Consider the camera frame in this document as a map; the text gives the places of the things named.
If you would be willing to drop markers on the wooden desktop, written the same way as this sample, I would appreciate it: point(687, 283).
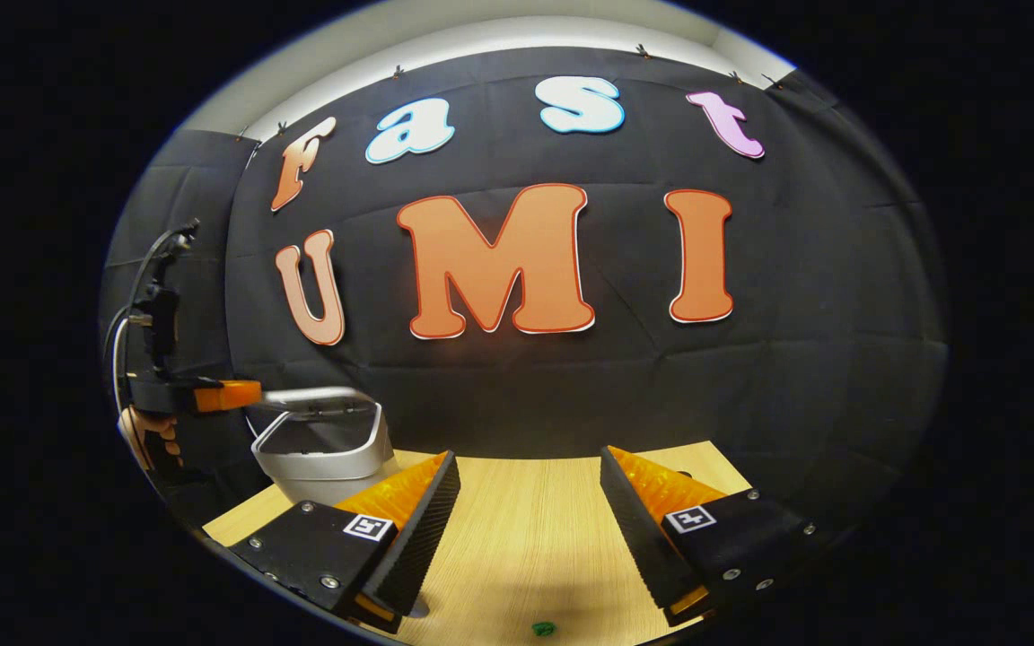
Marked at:
point(526, 538)

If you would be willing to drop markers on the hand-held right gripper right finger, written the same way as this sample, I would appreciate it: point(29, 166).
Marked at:
point(638, 538)

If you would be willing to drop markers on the green paper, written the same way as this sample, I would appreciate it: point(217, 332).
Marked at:
point(544, 629)

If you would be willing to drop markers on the white desktop garbage bin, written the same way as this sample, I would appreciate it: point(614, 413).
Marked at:
point(328, 467)

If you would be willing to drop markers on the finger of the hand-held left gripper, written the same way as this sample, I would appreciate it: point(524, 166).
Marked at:
point(225, 396)

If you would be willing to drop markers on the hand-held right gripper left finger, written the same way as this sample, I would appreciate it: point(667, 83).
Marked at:
point(418, 547)

